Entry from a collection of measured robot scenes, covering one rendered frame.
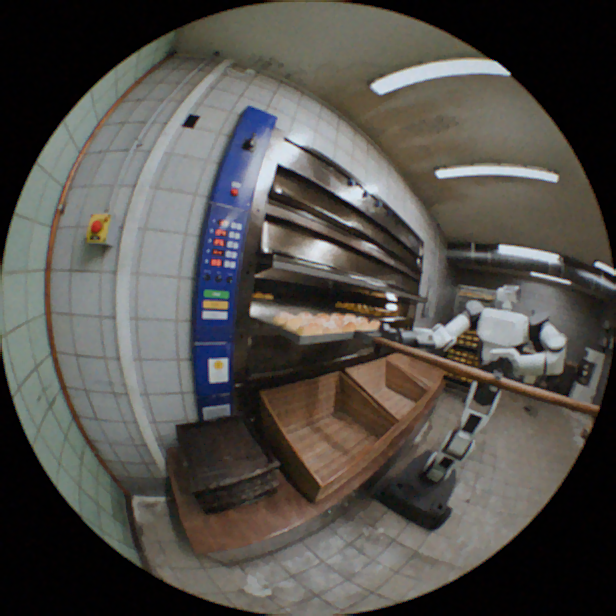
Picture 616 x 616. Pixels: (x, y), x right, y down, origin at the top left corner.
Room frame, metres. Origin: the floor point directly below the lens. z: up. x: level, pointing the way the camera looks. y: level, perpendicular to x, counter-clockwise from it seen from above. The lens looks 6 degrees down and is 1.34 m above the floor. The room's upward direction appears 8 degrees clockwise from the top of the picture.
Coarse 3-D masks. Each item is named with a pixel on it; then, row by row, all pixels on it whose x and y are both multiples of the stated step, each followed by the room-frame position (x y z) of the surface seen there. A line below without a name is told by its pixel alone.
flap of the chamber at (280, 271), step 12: (276, 264) 0.59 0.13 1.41; (288, 264) 0.62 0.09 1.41; (264, 276) 0.73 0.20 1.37; (276, 276) 0.73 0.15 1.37; (288, 276) 0.72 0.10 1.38; (300, 276) 0.72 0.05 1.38; (312, 276) 0.71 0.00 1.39; (324, 276) 0.73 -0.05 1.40; (336, 276) 0.77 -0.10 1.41; (336, 288) 1.01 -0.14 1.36; (348, 288) 0.99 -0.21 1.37; (360, 288) 0.97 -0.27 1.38; (372, 288) 0.95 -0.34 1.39; (384, 288) 1.04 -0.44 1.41; (408, 300) 1.51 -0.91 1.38; (420, 300) 1.49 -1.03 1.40
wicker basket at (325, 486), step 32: (320, 384) 0.93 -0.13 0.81; (352, 384) 0.94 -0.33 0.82; (288, 416) 0.76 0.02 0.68; (320, 416) 0.88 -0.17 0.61; (352, 416) 0.90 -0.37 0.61; (384, 416) 0.75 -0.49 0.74; (288, 448) 0.49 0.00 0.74; (320, 448) 0.64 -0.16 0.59; (352, 448) 0.65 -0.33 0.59; (320, 480) 0.37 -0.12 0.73
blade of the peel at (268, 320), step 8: (264, 320) 0.72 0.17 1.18; (272, 320) 0.75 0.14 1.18; (280, 328) 0.59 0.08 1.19; (288, 336) 0.55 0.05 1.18; (296, 336) 0.51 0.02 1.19; (304, 336) 0.51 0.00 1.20; (312, 336) 0.53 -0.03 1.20; (320, 336) 0.55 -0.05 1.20; (328, 336) 0.57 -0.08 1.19; (336, 336) 0.60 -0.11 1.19; (344, 336) 0.63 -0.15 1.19; (352, 336) 0.66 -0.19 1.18
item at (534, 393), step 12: (396, 348) 0.52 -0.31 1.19; (408, 348) 0.50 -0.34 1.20; (420, 360) 0.46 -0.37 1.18; (432, 360) 0.43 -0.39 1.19; (444, 360) 0.40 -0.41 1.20; (456, 372) 0.37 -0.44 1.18; (468, 372) 0.34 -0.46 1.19; (480, 372) 0.31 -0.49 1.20; (492, 384) 0.28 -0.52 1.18; (504, 384) 0.25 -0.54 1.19; (516, 384) 0.22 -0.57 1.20; (528, 396) 0.17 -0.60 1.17; (540, 396) 0.14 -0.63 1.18; (552, 396) 0.10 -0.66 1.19; (576, 408) -0.01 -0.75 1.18; (588, 408) -0.07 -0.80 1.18
